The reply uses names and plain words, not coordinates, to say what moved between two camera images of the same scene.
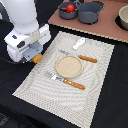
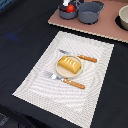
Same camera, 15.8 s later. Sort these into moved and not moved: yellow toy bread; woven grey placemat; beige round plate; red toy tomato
Moved: yellow toy bread
Not moved: woven grey placemat; beige round plate; red toy tomato
